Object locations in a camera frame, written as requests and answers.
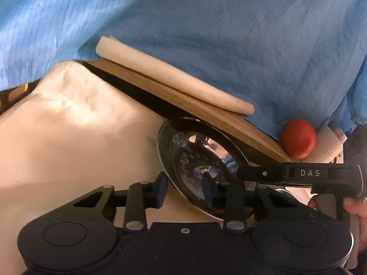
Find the red tomato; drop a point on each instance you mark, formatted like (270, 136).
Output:
(298, 139)

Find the wooden board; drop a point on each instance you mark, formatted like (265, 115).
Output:
(206, 111)

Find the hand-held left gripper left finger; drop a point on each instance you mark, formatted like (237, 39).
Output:
(161, 190)

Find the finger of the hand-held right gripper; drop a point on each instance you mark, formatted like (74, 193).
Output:
(258, 173)

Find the dark patterned mat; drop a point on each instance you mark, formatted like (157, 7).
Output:
(14, 96)

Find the white thermos cup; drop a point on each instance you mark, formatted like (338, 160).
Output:
(326, 146)

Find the steel plate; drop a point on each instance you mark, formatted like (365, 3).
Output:
(183, 149)

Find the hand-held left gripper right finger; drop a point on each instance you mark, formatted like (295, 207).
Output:
(207, 190)

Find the white sheet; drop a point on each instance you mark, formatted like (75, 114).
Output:
(71, 134)

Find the person's right hand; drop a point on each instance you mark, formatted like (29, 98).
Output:
(357, 206)

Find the blue cloth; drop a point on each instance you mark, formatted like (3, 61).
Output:
(200, 34)

